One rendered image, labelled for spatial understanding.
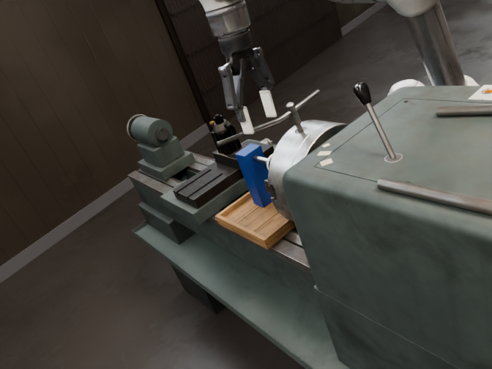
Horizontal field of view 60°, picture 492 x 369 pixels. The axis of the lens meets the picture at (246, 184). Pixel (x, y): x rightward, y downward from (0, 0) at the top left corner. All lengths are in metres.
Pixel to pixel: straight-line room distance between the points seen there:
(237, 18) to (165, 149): 1.31
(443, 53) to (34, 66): 3.43
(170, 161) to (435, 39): 1.34
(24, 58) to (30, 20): 0.32
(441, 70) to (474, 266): 0.88
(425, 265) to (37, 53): 3.81
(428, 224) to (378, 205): 0.10
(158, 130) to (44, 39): 2.32
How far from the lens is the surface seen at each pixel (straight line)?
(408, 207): 0.78
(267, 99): 1.07
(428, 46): 1.47
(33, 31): 4.25
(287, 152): 1.16
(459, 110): 1.03
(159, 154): 2.17
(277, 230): 1.41
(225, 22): 0.96
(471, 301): 0.85
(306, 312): 1.62
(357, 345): 1.29
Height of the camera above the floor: 1.71
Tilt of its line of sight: 28 degrees down
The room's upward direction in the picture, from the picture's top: 21 degrees counter-clockwise
